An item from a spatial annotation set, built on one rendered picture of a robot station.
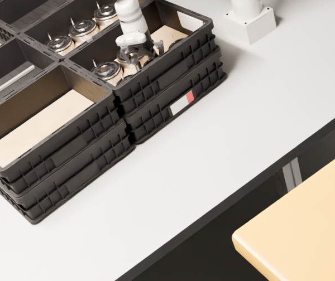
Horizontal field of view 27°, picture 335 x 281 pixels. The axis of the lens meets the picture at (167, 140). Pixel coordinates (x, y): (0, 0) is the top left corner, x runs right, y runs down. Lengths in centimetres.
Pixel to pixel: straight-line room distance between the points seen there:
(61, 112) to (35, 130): 10
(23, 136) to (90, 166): 24
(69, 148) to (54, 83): 31
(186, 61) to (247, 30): 33
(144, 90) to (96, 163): 26
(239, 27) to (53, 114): 71
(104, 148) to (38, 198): 25
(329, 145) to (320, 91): 86
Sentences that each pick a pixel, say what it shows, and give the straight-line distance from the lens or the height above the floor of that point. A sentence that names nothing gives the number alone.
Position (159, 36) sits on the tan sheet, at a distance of 238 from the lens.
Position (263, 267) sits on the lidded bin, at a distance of 51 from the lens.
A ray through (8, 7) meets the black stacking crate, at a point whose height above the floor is 89.
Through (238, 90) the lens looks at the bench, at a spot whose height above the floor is 70.
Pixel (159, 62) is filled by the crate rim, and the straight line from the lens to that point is 209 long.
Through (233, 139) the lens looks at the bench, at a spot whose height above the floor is 70.
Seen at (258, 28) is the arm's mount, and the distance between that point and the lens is 244.
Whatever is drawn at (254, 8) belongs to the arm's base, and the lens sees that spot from 241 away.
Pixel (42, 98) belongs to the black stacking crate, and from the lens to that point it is 225.
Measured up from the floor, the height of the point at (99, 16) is 86.
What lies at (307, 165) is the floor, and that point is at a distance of 295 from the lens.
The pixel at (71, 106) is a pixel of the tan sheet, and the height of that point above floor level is 83.
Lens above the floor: 207
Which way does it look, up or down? 40 degrees down
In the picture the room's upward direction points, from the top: 20 degrees counter-clockwise
